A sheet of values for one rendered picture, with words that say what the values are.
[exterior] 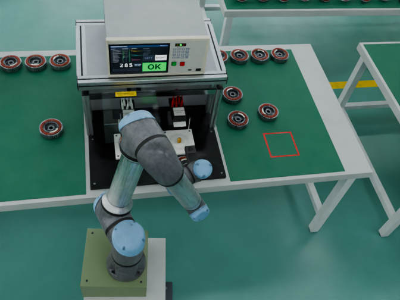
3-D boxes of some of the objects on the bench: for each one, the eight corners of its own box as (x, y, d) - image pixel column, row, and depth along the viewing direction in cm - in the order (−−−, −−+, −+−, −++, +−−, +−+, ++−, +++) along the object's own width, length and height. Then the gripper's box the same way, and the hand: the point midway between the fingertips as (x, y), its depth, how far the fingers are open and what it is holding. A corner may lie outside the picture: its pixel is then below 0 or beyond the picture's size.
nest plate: (196, 153, 219) (196, 152, 218) (166, 156, 216) (166, 154, 215) (191, 130, 228) (191, 128, 227) (162, 132, 225) (162, 130, 224)
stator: (36, 129, 219) (34, 124, 216) (55, 119, 225) (55, 114, 222) (47, 143, 215) (46, 138, 212) (68, 133, 220) (66, 128, 217)
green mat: (86, 194, 201) (86, 194, 201) (-62, 207, 189) (-62, 207, 188) (81, 55, 255) (81, 55, 255) (-33, 58, 243) (-34, 58, 243)
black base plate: (225, 178, 215) (226, 175, 213) (90, 190, 202) (90, 187, 201) (207, 106, 242) (208, 104, 241) (87, 113, 230) (87, 110, 228)
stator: (239, 133, 233) (241, 129, 230) (222, 122, 237) (224, 118, 234) (251, 121, 239) (252, 117, 236) (234, 111, 243) (236, 106, 240)
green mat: (345, 171, 227) (345, 171, 226) (230, 181, 214) (230, 181, 214) (290, 49, 281) (290, 49, 281) (197, 52, 269) (197, 52, 269)
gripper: (174, 183, 184) (167, 183, 204) (217, 180, 188) (206, 180, 208) (173, 163, 184) (165, 165, 204) (215, 159, 189) (204, 162, 208)
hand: (186, 166), depth 206 cm, fingers closed on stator, 13 cm apart
